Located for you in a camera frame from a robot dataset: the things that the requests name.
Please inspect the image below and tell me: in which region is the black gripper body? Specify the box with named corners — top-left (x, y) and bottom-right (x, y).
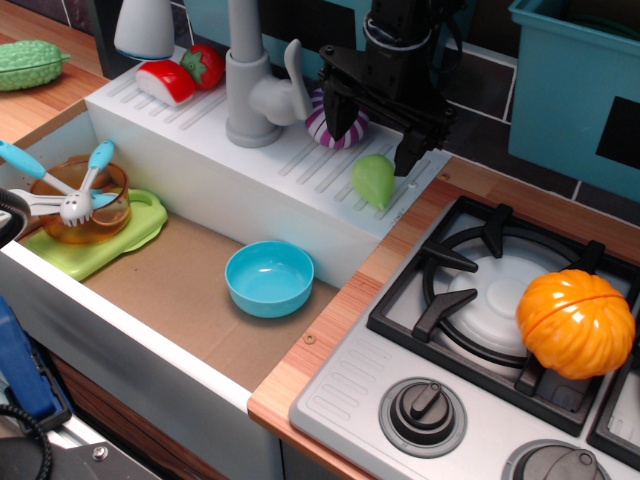
top-left (319, 45), bottom-right (456, 150)

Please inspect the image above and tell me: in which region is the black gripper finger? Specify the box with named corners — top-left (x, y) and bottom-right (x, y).
top-left (323, 80), bottom-right (359, 140)
top-left (394, 130), bottom-right (432, 177)

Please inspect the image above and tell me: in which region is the green toy pear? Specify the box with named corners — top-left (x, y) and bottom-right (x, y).
top-left (351, 154), bottom-right (395, 210)

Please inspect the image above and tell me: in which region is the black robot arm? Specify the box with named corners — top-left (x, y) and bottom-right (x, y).
top-left (319, 1), bottom-right (466, 177)

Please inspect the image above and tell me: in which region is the blue plastic bowl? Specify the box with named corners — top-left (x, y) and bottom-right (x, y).
top-left (225, 241), bottom-right (315, 319)

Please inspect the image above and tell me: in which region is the purple white toy onion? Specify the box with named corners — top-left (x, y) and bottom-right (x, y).
top-left (305, 88), bottom-right (369, 150)

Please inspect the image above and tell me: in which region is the grey toy faucet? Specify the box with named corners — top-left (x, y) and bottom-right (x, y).
top-left (226, 1), bottom-right (312, 148)

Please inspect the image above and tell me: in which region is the teal box behind faucet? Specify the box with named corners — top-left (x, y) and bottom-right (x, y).
top-left (186, 1), bottom-right (465, 79)

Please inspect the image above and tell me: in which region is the red toy tomato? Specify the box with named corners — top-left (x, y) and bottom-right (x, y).
top-left (180, 44), bottom-right (225, 90)

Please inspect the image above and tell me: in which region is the teal plastic bin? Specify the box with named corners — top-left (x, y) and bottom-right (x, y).
top-left (509, 1), bottom-right (639, 201)

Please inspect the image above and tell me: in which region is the red white toy apple slice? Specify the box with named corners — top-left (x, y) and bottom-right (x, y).
top-left (135, 60), bottom-right (195, 107)

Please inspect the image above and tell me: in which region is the black stove grate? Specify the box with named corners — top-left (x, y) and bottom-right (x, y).
top-left (367, 197), bottom-right (639, 436)

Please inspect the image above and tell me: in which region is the green cutting board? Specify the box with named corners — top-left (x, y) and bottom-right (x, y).
top-left (23, 189), bottom-right (168, 281)

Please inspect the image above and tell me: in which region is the white toy sink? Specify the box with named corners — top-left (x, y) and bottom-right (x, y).
top-left (1, 73), bottom-right (450, 479)

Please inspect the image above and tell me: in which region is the silver toy stove top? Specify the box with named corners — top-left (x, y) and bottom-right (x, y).
top-left (289, 202), bottom-right (639, 479)

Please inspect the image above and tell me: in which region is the orange toy pumpkin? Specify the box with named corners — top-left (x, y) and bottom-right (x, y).
top-left (516, 269), bottom-right (636, 380)

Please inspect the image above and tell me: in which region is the orange transparent pot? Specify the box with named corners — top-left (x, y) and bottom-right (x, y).
top-left (39, 154), bottom-right (131, 245)

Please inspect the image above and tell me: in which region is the grey stove knob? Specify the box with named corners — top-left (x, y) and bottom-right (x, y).
top-left (501, 440), bottom-right (611, 480)
top-left (378, 377), bottom-right (467, 459)

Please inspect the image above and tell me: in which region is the green toy bitter gourd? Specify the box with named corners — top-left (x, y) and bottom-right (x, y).
top-left (1, 40), bottom-right (71, 92)

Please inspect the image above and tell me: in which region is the blue black device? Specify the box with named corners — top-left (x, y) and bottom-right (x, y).
top-left (1, 298), bottom-right (72, 432)

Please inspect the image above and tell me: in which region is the blue handled pasta spoon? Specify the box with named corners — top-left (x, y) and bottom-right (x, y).
top-left (59, 140), bottom-right (115, 227)

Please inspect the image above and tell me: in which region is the blue handled white spatula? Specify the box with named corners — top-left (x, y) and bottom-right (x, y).
top-left (0, 138), bottom-right (119, 218)

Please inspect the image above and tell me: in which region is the black coiled cable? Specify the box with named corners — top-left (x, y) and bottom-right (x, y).
top-left (0, 402), bottom-right (54, 480)

